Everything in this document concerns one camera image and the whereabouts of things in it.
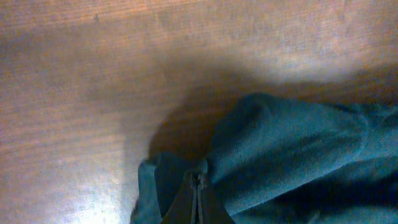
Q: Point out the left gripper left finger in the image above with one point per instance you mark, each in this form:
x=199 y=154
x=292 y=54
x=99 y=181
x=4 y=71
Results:
x=183 y=209

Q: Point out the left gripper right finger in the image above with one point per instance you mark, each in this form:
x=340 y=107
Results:
x=210 y=210

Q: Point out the dark green Nike t-shirt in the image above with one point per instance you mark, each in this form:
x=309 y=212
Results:
x=275 y=160

